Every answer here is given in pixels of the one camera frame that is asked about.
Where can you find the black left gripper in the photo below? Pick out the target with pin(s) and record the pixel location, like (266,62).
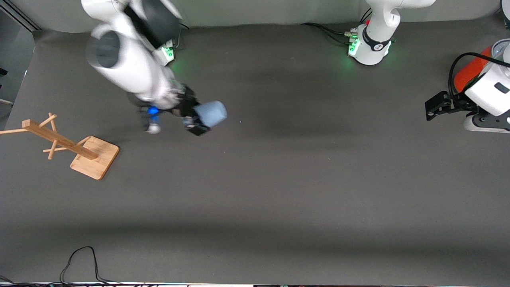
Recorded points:
(459,104)

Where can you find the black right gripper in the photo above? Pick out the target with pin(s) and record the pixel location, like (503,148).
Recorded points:
(186,104)

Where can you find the light blue plastic cup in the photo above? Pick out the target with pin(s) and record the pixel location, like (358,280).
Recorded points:
(211,113)

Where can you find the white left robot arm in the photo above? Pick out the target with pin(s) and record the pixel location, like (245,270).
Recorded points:
(378,24)

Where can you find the orange can with grey lid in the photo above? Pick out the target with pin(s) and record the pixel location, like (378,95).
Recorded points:
(472,71)

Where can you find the wooden mug tree stand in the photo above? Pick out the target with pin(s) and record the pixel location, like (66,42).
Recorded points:
(83,151)

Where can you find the aluminium frame rail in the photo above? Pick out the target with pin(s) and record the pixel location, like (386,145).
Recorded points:
(18,14)

